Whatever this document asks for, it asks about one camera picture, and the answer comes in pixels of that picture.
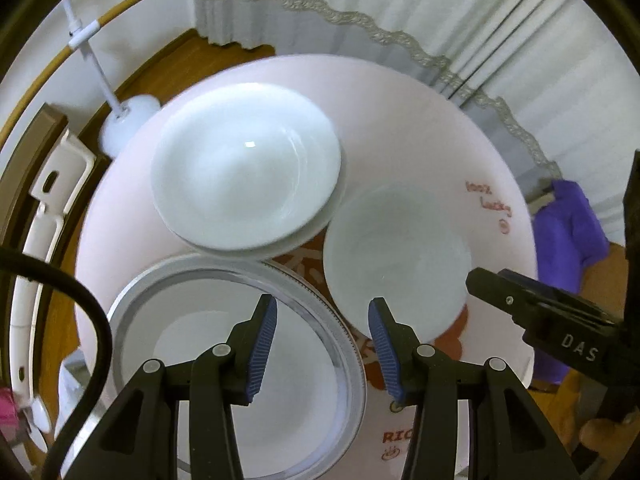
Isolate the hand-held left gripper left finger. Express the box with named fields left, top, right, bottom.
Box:
left=65, top=294, right=278, bottom=480

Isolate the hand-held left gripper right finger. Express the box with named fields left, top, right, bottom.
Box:
left=369, top=298, right=576, bottom=480

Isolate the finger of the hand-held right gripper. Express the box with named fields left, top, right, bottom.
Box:
left=465, top=267, right=539, bottom=334
left=497, top=268, right=622, bottom=327

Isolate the white bowl with grey band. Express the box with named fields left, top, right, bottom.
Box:
left=322, top=184, right=472, bottom=345

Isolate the large plate with patterned rim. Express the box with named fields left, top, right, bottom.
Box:
left=106, top=254, right=368, bottom=480

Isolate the person's right hand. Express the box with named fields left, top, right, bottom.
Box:
left=580, top=417, right=623, bottom=456

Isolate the purple cloth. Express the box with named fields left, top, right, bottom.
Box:
left=532, top=180, right=612, bottom=386

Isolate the white towel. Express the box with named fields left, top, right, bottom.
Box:
left=57, top=350, right=101, bottom=441

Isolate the white plastic piece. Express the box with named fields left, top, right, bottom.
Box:
left=30, top=394, right=51, bottom=433

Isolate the pink object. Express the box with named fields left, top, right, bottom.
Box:
left=0, top=387, right=21, bottom=443

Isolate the white floor stand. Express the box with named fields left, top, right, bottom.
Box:
left=64, top=0, right=162, bottom=158

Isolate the yellow curved tube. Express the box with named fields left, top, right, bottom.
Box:
left=0, top=0, right=146, bottom=146

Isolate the black cable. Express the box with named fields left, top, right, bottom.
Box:
left=0, top=247, right=113, bottom=480

